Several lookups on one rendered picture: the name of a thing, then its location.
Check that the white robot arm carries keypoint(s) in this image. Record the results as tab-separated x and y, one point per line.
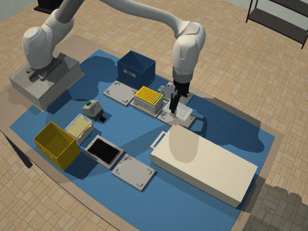
39	42

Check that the blue bench mat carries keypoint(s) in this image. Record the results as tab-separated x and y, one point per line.
167	203

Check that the yellow open-top bin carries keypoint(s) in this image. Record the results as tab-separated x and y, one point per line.
57	145

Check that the blue open-top bin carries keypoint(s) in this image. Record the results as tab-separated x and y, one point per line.
136	68

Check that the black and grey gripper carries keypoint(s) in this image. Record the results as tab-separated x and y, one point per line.
181	91

